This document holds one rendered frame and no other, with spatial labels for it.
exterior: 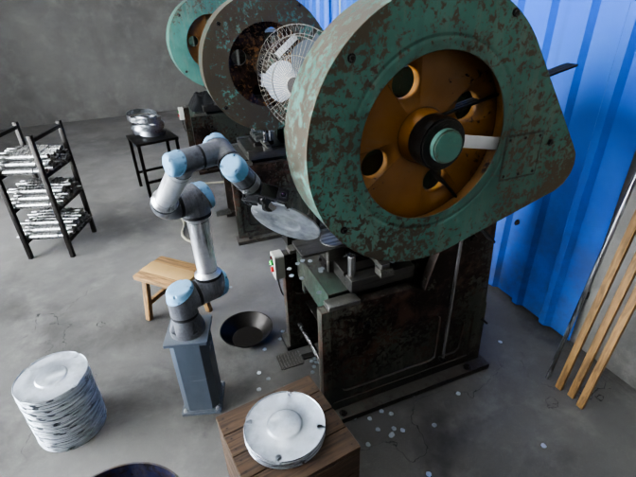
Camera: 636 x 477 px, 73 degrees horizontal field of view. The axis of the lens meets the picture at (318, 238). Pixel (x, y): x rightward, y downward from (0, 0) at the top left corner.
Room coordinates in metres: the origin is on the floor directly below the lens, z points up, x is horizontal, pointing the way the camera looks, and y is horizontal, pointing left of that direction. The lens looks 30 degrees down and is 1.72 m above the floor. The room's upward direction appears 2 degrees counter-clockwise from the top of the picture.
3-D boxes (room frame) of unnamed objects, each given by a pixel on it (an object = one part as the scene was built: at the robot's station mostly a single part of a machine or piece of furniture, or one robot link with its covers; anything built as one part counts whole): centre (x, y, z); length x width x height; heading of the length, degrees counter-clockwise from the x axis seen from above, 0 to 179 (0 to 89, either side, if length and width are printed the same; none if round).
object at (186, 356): (1.46, 0.58, 0.23); 0.19 x 0.19 x 0.45; 5
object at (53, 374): (1.34, 1.17, 0.32); 0.29 x 0.29 x 0.01
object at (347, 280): (1.68, -0.19, 0.68); 0.45 x 0.30 x 0.06; 21
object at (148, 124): (4.23, 1.61, 0.40); 0.45 x 0.40 x 0.79; 33
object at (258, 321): (1.89, 0.43, 0.04); 0.30 x 0.30 x 0.07
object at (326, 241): (1.62, -0.02, 0.72); 0.25 x 0.14 x 0.14; 111
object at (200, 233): (1.55, 0.48, 0.82); 0.15 x 0.12 x 0.55; 130
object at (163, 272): (2.11, 0.88, 0.16); 0.34 x 0.24 x 0.34; 65
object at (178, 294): (1.46, 0.58, 0.62); 0.13 x 0.12 x 0.14; 130
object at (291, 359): (1.63, -0.06, 0.14); 0.59 x 0.10 x 0.05; 111
